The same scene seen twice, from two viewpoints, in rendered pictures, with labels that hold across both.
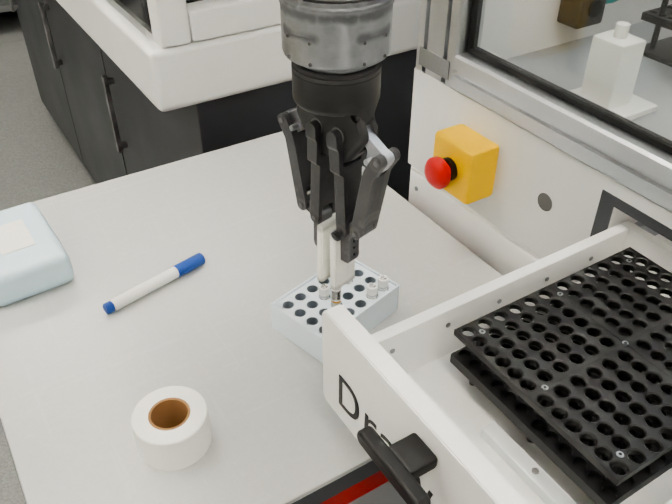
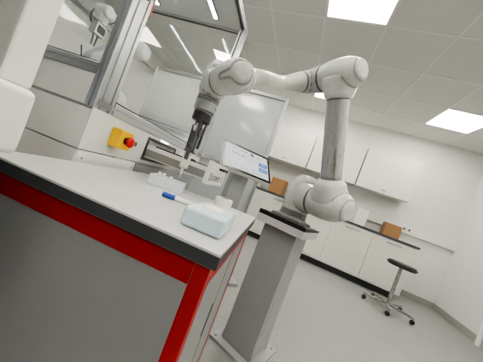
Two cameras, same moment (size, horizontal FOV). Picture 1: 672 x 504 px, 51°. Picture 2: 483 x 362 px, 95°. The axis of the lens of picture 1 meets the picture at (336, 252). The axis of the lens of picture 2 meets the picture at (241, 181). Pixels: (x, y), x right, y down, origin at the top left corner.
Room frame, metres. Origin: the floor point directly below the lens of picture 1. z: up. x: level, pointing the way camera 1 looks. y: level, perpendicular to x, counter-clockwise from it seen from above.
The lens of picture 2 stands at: (1.07, 0.78, 0.89)
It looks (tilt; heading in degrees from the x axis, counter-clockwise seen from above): 0 degrees down; 222
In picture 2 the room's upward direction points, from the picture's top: 21 degrees clockwise
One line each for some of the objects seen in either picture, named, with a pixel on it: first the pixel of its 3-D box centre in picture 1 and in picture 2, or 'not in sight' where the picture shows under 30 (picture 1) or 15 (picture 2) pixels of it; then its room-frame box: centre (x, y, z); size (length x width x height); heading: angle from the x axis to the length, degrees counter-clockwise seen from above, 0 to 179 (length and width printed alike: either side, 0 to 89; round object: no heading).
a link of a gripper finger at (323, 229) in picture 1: (329, 248); (185, 159); (0.57, 0.01, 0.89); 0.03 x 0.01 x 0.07; 136
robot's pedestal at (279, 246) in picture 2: not in sight; (266, 283); (-0.13, 0.18, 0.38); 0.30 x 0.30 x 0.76; 6
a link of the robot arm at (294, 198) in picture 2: not in sight; (302, 194); (-0.13, 0.19, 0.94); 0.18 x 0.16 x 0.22; 73
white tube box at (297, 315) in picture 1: (336, 306); (167, 182); (0.60, 0.00, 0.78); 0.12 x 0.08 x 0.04; 136
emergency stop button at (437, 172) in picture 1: (440, 171); (129, 142); (0.74, -0.13, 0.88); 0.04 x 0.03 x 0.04; 32
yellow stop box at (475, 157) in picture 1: (462, 164); (121, 139); (0.76, -0.16, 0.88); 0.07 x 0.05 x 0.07; 32
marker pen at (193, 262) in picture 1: (155, 282); (184, 201); (0.66, 0.22, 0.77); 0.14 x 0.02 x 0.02; 135
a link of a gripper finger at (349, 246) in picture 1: (356, 241); not in sight; (0.54, -0.02, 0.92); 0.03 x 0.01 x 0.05; 46
